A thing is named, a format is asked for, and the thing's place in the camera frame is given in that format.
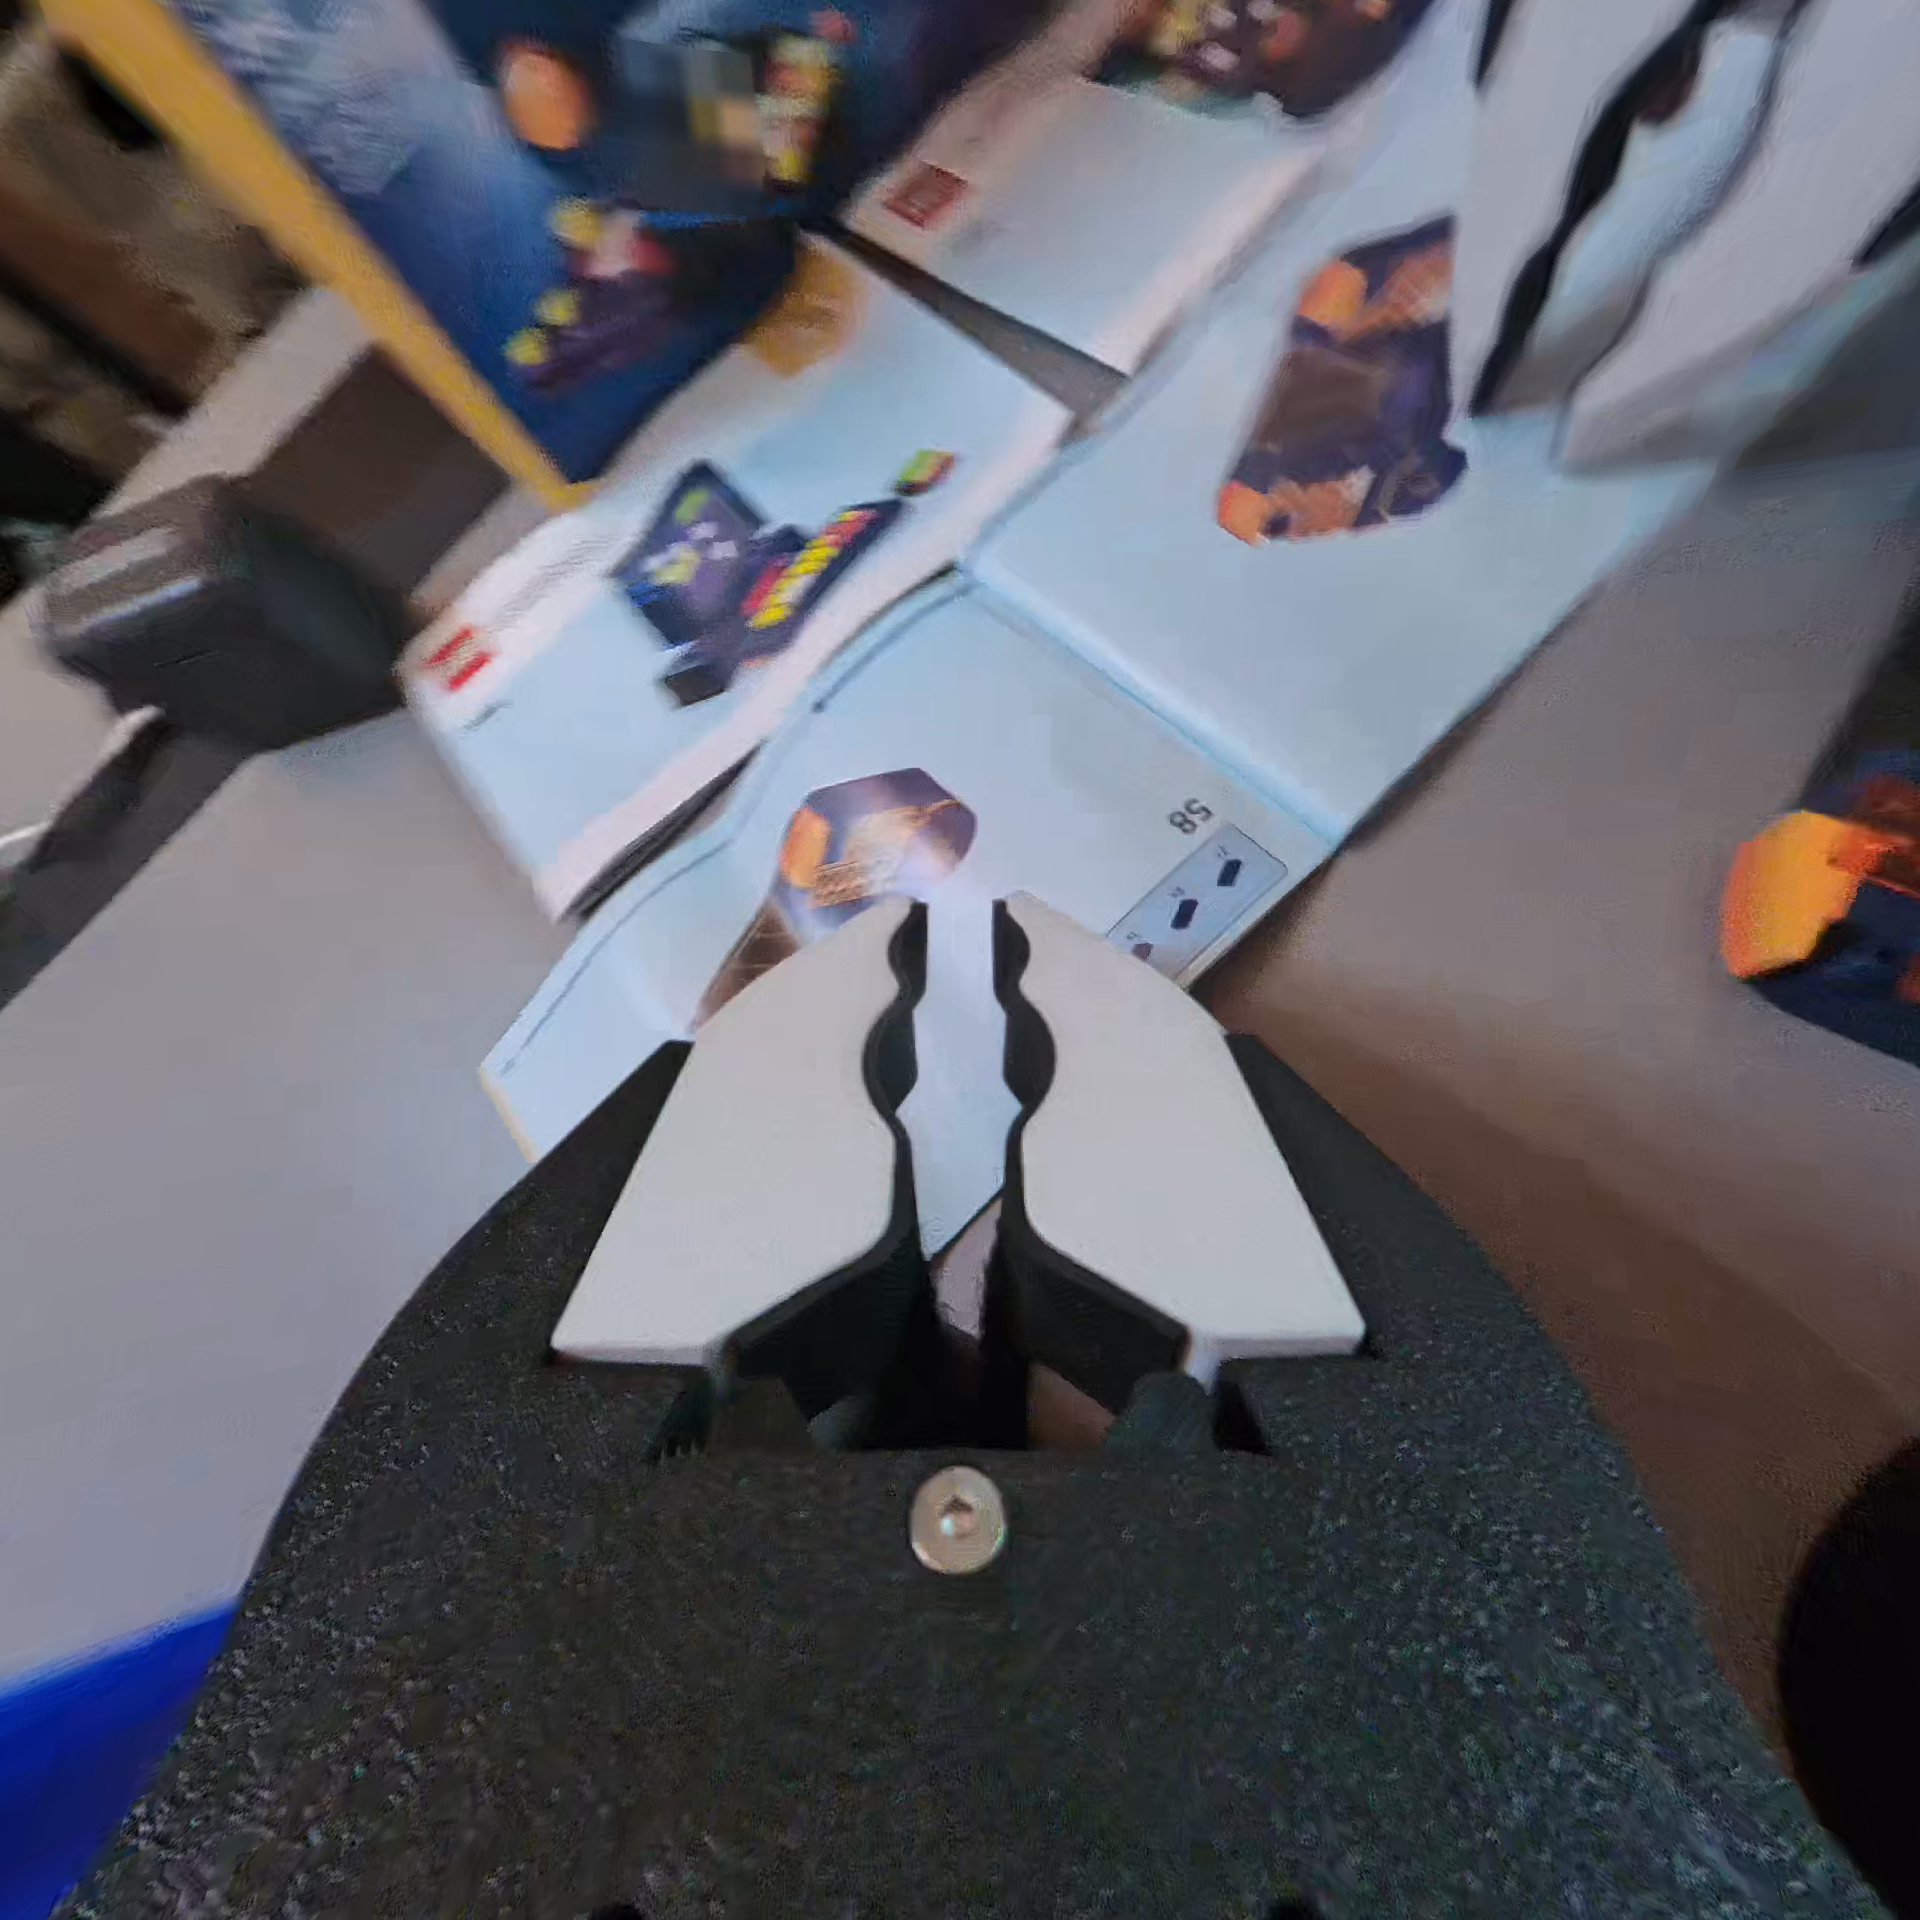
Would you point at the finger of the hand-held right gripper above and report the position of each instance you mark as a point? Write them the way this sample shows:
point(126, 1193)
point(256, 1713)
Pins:
point(1517, 195)
point(1771, 271)

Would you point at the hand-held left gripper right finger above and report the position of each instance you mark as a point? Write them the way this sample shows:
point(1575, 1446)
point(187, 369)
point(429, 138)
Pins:
point(1184, 1171)

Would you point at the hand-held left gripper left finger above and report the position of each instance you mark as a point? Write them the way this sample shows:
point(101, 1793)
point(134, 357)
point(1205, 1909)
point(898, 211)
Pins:
point(751, 1171)

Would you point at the thick instruction booklet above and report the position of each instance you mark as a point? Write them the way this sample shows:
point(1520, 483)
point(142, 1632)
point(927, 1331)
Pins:
point(1141, 704)

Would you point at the dark blue orange brick model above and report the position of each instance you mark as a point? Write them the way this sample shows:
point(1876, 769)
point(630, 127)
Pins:
point(1829, 901)

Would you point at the arcade cover instruction booklet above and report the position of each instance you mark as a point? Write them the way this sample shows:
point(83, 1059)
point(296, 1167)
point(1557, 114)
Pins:
point(1079, 211)

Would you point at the computer cover instruction booklet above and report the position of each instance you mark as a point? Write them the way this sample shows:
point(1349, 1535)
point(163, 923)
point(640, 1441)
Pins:
point(570, 720)

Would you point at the dark grey box device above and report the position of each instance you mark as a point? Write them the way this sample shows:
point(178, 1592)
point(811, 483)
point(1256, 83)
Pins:
point(212, 615)

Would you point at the blue plastic bin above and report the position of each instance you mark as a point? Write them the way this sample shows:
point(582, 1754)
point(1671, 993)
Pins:
point(91, 1723)

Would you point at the blue yellow toy brick box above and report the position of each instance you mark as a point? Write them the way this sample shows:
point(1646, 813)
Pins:
point(452, 224)

